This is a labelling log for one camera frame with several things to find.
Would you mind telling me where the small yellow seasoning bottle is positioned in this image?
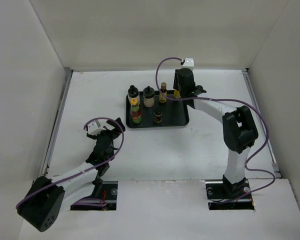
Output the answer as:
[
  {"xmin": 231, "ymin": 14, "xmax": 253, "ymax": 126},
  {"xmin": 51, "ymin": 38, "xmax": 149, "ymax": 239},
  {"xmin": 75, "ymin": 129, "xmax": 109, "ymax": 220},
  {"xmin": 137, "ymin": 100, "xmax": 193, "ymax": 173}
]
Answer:
[{"xmin": 173, "ymin": 89, "xmax": 181, "ymax": 99}]

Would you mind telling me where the red chili sauce bottle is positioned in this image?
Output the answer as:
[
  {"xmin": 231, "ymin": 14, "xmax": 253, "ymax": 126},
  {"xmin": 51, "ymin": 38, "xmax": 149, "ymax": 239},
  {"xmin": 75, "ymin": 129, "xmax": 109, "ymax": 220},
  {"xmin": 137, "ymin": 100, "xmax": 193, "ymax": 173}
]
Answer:
[{"xmin": 130, "ymin": 98, "xmax": 142, "ymax": 124}]

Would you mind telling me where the brown-capped yellow sauce bottle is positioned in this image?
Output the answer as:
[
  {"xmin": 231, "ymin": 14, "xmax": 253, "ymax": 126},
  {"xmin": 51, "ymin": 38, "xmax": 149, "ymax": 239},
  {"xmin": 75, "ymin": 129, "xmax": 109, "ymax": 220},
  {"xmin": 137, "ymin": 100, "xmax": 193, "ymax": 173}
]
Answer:
[{"xmin": 159, "ymin": 82, "xmax": 167, "ymax": 104}]

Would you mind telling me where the white sugar dispenser jar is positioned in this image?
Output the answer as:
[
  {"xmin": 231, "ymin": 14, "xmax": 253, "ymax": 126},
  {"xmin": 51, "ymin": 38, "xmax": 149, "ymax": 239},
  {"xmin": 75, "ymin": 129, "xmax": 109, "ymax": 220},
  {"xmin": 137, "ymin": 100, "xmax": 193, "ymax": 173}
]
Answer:
[{"xmin": 143, "ymin": 86, "xmax": 155, "ymax": 108}]

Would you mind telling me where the white salt dispenser bottle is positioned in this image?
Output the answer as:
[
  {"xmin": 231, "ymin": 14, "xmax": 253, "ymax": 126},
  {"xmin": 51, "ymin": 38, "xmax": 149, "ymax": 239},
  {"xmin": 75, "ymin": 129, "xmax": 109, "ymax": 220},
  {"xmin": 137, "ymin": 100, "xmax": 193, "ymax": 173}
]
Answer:
[{"xmin": 127, "ymin": 85, "xmax": 140, "ymax": 105}]

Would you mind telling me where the black-capped spice jar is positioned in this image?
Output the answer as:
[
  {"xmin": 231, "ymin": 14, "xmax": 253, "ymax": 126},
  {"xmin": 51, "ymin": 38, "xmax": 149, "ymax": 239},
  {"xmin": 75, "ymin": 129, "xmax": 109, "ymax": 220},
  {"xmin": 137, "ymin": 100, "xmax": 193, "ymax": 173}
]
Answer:
[{"xmin": 154, "ymin": 110, "xmax": 163, "ymax": 124}]

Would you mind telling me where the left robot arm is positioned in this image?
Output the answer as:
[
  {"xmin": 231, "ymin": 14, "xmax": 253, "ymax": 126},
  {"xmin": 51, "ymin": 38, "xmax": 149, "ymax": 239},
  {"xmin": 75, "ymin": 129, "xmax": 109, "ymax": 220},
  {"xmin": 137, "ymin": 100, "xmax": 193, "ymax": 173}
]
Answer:
[{"xmin": 15, "ymin": 117, "xmax": 126, "ymax": 232}]

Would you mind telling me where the black rectangular tray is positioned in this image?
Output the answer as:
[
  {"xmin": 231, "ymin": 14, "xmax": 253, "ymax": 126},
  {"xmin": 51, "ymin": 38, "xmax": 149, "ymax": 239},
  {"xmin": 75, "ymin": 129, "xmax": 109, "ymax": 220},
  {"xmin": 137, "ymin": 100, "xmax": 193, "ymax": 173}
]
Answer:
[{"xmin": 125, "ymin": 91, "xmax": 190, "ymax": 129}]

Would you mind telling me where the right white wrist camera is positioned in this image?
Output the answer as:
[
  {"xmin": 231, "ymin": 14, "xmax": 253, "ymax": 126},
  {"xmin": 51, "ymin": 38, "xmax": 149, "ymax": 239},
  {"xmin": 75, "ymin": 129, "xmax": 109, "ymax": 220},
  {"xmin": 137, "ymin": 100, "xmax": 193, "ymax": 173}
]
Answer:
[{"xmin": 180, "ymin": 58, "xmax": 195, "ymax": 70}]

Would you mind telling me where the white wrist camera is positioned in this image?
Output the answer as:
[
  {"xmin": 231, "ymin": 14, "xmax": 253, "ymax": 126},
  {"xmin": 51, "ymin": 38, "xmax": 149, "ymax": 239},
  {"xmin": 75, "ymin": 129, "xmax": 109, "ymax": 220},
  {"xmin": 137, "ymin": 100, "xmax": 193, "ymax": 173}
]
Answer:
[
  {"xmin": 86, "ymin": 120, "xmax": 103, "ymax": 136},
  {"xmin": 180, "ymin": 58, "xmax": 195, "ymax": 70}
]

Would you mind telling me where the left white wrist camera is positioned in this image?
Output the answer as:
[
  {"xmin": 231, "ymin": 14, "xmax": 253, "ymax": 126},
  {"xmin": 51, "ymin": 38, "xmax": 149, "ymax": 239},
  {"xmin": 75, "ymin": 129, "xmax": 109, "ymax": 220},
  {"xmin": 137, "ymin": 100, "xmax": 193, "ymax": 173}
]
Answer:
[{"xmin": 86, "ymin": 120, "xmax": 103, "ymax": 136}]

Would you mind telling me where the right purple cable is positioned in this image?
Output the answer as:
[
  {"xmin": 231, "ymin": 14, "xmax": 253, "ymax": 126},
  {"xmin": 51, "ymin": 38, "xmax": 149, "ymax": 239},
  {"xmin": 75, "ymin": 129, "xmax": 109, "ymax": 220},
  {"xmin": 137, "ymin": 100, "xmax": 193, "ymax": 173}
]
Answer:
[{"xmin": 155, "ymin": 56, "xmax": 277, "ymax": 203}]

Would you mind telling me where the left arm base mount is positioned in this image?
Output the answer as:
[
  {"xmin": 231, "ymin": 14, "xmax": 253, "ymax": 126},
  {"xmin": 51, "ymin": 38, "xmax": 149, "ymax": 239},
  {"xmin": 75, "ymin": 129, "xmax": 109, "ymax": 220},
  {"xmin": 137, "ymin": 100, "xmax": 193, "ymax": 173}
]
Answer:
[{"xmin": 69, "ymin": 174, "xmax": 119, "ymax": 211}]

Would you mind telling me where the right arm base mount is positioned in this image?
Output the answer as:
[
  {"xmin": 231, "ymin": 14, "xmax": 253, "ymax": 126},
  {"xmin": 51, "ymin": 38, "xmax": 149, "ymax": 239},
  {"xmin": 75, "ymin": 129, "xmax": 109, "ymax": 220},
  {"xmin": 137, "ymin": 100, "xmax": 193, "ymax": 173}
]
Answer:
[{"xmin": 205, "ymin": 176, "xmax": 255, "ymax": 211}]

